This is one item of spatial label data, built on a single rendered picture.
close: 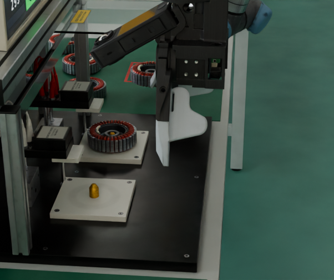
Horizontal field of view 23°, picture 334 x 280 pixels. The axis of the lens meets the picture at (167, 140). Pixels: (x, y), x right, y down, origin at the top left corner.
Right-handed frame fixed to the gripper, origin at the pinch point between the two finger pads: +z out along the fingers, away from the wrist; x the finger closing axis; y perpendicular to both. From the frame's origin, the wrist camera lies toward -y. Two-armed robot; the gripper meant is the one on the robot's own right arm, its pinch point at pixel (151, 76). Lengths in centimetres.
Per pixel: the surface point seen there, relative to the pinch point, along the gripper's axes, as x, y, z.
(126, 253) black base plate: -78, 5, 2
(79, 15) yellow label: -29.5, -23.7, -15.9
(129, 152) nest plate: -39.6, 0.8, 2.7
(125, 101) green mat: -3.7, -2.8, 8.5
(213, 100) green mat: -0.8, 17.3, -3.1
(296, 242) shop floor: 49, 81, 47
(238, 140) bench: 101, 54, 45
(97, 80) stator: 2.2, -11.8, 9.8
